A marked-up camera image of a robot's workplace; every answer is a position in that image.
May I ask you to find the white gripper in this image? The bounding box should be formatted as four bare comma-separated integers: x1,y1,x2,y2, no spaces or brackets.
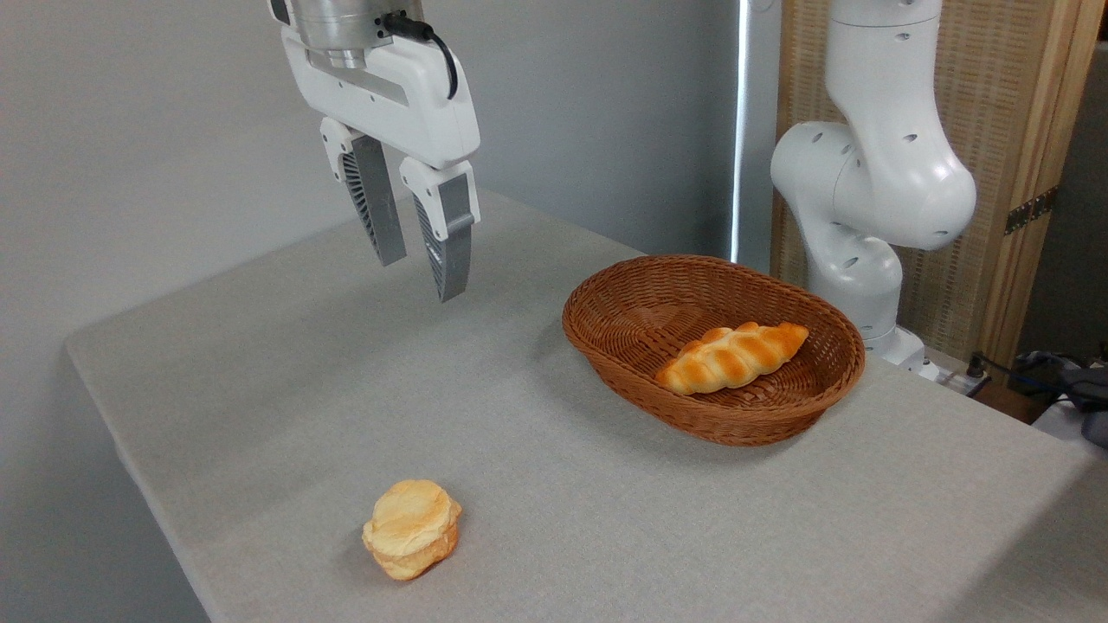
280,19,481,303

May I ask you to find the round orange bread bun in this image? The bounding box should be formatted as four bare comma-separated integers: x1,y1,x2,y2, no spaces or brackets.
362,479,463,581

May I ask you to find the long braided bread loaf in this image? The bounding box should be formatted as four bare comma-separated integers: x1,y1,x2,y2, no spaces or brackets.
654,321,810,397

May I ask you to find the brown wicker basket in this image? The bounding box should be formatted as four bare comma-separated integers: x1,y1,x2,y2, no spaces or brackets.
562,254,866,448

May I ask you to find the white power strip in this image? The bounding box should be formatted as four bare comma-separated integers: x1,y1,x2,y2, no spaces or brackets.
937,353,993,399

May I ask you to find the wooden woven screen panel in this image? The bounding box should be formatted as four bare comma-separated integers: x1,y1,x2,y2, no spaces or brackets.
770,0,1108,373

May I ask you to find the metal screen hinge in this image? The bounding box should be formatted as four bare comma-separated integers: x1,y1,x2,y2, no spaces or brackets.
1004,186,1059,236

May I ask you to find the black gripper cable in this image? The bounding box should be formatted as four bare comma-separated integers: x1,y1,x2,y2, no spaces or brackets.
382,10,460,101

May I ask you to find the black cables and plug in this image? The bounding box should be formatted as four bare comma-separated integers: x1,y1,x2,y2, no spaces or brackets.
974,349,1108,449

